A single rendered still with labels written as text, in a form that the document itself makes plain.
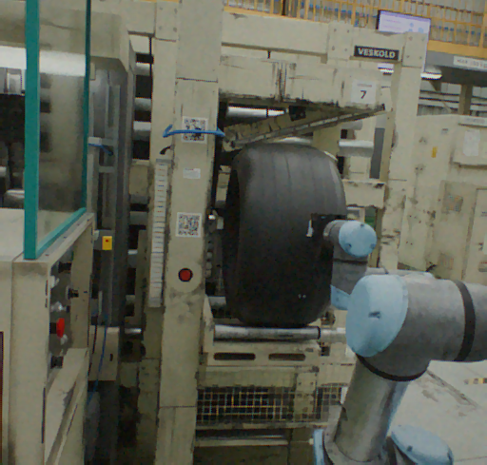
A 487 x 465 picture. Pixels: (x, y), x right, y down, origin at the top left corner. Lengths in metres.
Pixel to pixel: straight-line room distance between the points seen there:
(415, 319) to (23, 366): 0.62
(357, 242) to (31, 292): 0.63
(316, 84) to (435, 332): 1.32
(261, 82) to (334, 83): 0.27
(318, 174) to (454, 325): 0.87
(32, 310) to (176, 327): 0.83
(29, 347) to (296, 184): 0.86
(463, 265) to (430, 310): 5.33
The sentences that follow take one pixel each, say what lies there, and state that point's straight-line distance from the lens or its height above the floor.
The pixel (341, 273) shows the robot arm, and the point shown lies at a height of 1.22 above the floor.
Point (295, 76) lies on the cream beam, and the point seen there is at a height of 1.73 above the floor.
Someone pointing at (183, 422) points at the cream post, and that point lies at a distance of 1.84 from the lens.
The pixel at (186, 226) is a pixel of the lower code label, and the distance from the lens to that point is 1.61.
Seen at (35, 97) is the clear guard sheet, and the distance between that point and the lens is 0.88.
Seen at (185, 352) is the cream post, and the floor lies 0.81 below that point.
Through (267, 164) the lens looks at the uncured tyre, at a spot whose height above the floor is 1.43.
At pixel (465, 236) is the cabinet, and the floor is 0.69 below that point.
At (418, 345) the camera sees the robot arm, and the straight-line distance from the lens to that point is 0.76.
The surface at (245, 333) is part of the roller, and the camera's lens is 1.64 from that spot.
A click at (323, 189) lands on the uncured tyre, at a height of 1.37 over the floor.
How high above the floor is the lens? 1.48
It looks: 9 degrees down
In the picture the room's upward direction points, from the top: 5 degrees clockwise
